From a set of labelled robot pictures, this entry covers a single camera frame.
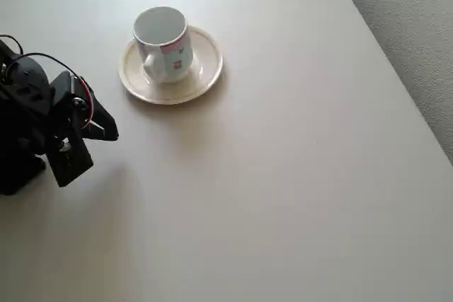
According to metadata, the white ceramic mug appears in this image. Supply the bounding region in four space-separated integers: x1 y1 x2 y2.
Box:
132 6 195 84

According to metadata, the cream porcelain saucer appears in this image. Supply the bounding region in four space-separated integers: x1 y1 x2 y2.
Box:
118 25 224 105

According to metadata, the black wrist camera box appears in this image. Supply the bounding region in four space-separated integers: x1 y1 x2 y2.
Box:
44 127 95 189

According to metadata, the red and black wire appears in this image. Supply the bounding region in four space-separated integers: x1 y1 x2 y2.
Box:
6 52 97 130

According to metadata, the thin black cable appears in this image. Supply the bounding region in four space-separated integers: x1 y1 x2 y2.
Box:
0 35 24 57

